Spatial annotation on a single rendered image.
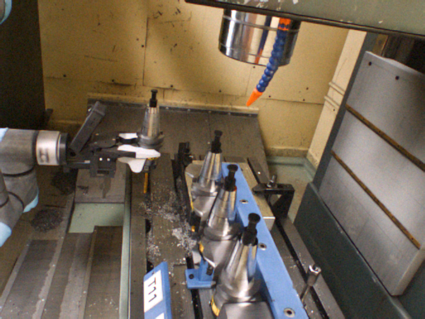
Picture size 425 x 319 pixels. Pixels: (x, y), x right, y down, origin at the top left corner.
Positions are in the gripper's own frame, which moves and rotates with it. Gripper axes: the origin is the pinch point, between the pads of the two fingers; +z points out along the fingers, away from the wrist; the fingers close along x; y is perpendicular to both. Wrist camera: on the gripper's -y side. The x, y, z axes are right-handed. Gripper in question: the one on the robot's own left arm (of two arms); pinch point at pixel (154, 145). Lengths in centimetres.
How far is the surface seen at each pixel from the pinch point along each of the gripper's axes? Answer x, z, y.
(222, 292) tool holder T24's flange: 44.7, 6.3, -4.0
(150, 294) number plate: 21.4, 0.1, 25.1
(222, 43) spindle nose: 1.9, 11.6, -25.0
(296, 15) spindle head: 31.9, 12.5, -35.4
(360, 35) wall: -90, 102, -17
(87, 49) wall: -100, -26, 7
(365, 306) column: 17, 64, 41
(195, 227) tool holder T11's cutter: 22.5, 7.2, 5.2
